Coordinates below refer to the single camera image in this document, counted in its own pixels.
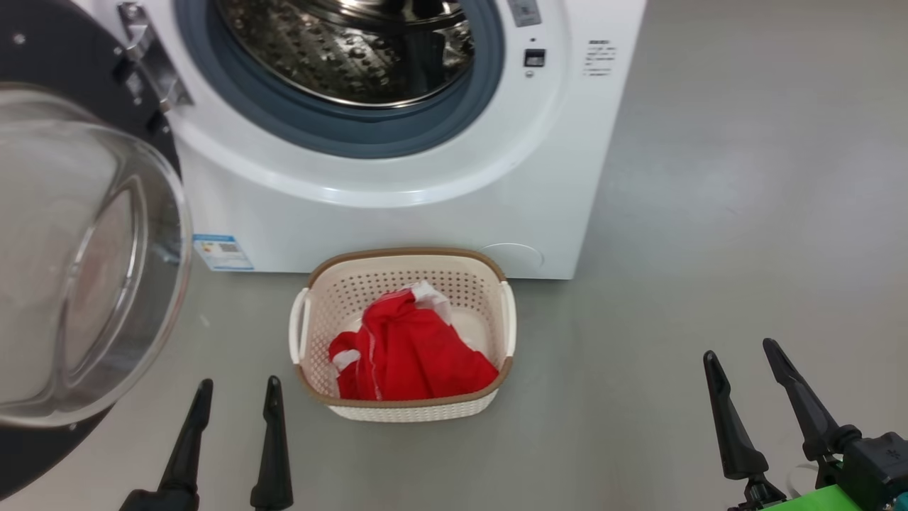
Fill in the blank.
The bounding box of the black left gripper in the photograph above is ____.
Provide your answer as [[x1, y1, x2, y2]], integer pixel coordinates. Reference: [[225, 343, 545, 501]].
[[119, 375, 294, 511]]

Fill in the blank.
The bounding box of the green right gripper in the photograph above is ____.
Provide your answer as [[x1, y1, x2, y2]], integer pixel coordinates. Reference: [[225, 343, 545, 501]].
[[703, 338, 880, 511]]

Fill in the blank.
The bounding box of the red and white garment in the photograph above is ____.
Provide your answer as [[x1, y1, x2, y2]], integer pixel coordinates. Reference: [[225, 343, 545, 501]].
[[360, 281, 500, 400], [328, 330, 378, 401]]

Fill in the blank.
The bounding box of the black round glass washer door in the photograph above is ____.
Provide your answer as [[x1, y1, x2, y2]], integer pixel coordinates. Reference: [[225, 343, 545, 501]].
[[0, 0, 194, 502]]

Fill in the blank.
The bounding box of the cream perforated laundry basket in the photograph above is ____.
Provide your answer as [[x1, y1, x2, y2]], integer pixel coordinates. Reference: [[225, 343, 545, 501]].
[[288, 246, 518, 424]]

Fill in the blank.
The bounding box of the white front-load washing machine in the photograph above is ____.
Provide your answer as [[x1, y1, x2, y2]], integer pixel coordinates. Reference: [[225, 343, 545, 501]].
[[71, 0, 648, 280]]

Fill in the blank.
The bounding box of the grey rubber door gasket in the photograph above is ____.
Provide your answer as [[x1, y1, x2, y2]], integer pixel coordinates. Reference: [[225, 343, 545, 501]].
[[175, 0, 506, 160]]

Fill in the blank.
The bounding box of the silver metal door hinge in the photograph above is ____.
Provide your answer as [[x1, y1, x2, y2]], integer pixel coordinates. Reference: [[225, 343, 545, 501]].
[[116, 1, 194, 114]]

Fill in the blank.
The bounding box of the blue energy label sticker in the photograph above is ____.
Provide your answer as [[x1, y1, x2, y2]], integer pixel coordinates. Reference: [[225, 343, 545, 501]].
[[192, 233, 255, 273]]

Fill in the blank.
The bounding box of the round white filter cover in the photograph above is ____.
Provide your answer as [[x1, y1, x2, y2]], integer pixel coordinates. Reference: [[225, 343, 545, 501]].
[[480, 242, 546, 278]]

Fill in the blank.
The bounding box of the steel perforated washer drum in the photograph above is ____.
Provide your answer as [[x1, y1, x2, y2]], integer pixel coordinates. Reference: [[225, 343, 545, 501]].
[[214, 0, 475, 109]]

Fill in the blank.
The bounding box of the grey warning sticker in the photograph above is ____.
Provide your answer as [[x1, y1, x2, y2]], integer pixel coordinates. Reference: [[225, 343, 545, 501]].
[[506, 0, 543, 28]]

